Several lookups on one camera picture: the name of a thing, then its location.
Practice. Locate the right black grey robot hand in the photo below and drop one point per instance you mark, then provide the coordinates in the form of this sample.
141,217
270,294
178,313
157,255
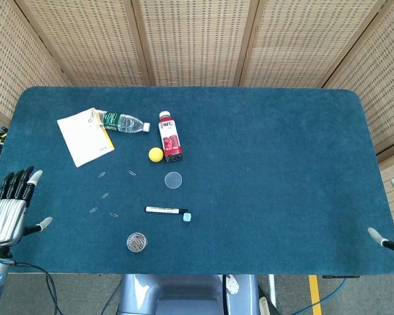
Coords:
377,235

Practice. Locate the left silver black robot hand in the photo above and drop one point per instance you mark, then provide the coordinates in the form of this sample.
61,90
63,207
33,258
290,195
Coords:
6,220

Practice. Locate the silver paper clip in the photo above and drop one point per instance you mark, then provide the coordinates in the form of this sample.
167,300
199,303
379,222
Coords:
93,210
101,174
105,196
114,215
132,173

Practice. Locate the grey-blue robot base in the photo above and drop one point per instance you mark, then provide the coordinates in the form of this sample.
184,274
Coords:
170,295

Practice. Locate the clear jar of paperclips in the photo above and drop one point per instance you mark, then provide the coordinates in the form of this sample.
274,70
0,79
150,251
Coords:
137,242

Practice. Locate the black under-table panel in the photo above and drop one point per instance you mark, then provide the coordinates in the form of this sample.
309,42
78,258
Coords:
341,277

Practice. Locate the white notebook yellow edge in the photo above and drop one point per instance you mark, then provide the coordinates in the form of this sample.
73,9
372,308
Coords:
82,141

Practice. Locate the white table leg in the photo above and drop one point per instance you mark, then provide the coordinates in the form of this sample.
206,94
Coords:
272,288

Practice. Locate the teal blue table cloth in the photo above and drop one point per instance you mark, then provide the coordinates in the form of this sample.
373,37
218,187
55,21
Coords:
266,180

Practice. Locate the clear water bottle green label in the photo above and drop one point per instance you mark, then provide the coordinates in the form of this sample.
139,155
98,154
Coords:
124,123

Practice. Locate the white black whiteboard marker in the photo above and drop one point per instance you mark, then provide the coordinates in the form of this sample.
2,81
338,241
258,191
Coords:
161,210

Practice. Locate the yellow foam ball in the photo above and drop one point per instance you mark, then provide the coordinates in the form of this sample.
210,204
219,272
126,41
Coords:
156,154

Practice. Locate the clear round plastic lid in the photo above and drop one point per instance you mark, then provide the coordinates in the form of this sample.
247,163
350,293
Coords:
173,180

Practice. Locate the light blue eraser cube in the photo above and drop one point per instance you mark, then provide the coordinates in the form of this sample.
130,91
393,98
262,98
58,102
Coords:
187,217

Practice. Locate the red NFC juice bottle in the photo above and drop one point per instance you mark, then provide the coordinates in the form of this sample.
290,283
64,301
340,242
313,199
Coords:
169,138

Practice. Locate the white perforated bracket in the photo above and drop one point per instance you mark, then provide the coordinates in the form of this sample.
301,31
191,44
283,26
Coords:
233,285

